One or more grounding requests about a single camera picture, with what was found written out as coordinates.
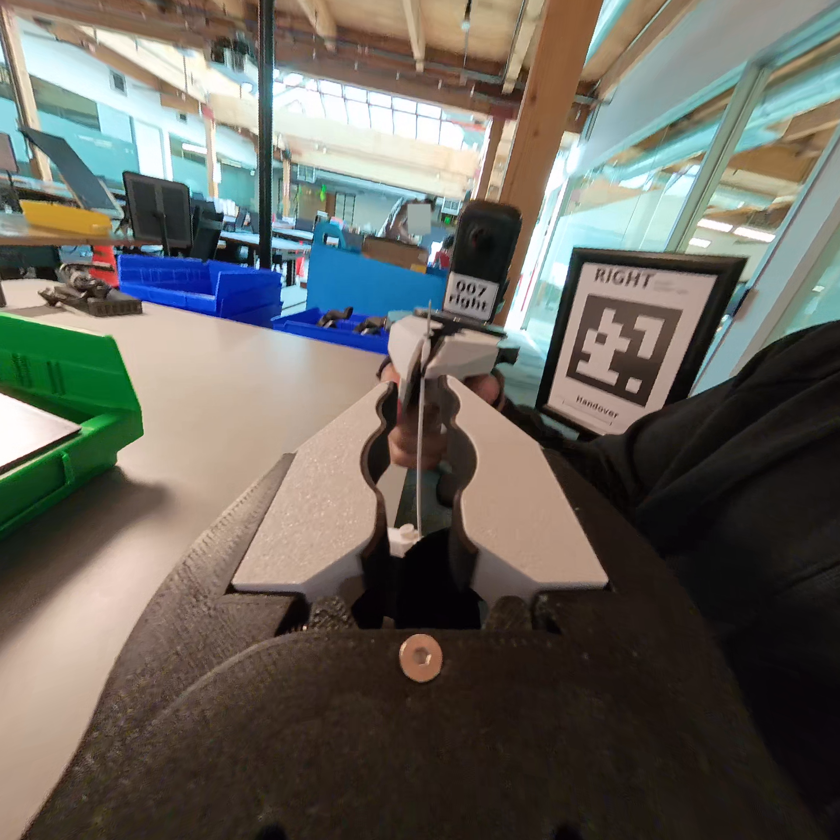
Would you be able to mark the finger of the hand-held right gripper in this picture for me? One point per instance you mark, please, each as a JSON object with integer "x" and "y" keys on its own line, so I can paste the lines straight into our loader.
{"x": 407, "y": 338}
{"x": 466, "y": 358}

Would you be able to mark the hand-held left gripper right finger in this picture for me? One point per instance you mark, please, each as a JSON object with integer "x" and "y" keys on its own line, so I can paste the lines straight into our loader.
{"x": 531, "y": 518}

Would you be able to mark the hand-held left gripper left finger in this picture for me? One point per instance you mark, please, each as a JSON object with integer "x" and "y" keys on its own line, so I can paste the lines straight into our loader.
{"x": 315, "y": 525}

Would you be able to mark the white plastic stick tool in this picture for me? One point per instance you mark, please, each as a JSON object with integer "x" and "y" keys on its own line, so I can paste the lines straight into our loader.
{"x": 417, "y": 459}

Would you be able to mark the green plastic bin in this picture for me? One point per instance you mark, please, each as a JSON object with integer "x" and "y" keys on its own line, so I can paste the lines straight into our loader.
{"x": 79, "y": 394}

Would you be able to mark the person's right forearm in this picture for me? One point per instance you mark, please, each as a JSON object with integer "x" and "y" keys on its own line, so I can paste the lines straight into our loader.
{"x": 722, "y": 472}

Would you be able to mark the person's right hand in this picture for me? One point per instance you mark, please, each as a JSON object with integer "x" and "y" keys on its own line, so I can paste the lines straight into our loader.
{"x": 407, "y": 446}

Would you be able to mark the black clip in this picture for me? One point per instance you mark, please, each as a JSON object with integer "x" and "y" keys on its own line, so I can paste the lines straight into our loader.
{"x": 334, "y": 318}
{"x": 371, "y": 325}

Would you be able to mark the blue plastic tote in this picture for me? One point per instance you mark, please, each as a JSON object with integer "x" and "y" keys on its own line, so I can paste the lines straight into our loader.
{"x": 367, "y": 282}

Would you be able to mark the cardboard box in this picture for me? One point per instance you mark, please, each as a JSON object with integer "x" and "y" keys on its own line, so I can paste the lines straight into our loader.
{"x": 394, "y": 253}

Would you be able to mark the shallow blue plastic bin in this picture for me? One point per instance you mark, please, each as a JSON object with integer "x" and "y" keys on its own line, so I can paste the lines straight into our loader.
{"x": 295, "y": 325}

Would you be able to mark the black framed marker sign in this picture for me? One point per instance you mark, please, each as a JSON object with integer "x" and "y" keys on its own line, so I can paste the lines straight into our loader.
{"x": 630, "y": 341}

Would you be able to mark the black office chair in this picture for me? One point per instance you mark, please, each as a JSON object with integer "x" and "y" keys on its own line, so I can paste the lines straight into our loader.
{"x": 205, "y": 229}

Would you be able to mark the black floor lamp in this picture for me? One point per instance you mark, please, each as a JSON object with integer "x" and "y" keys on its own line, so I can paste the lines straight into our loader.
{"x": 266, "y": 131}

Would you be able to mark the black computer monitor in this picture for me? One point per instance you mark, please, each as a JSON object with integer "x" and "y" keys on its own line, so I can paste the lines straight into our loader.
{"x": 157, "y": 210}

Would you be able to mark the black flat sheet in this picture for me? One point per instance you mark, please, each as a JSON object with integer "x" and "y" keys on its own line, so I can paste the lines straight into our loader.
{"x": 33, "y": 433}

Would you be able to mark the orange traffic cone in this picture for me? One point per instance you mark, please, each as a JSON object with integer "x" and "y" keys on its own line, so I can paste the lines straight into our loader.
{"x": 105, "y": 266}

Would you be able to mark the yellow plastic bin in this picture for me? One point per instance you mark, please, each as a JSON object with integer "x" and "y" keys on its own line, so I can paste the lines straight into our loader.
{"x": 65, "y": 216}

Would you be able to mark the tilted black board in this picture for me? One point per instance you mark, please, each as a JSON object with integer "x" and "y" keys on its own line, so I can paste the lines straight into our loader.
{"x": 72, "y": 170}

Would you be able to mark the slim wooden post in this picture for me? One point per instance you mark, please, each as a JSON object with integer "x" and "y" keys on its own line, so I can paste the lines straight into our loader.
{"x": 487, "y": 157}

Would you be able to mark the wooden support post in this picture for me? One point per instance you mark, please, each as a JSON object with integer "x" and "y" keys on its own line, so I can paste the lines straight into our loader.
{"x": 544, "y": 131}

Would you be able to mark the black network switch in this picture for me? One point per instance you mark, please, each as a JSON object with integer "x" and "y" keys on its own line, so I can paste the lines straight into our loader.
{"x": 115, "y": 307}

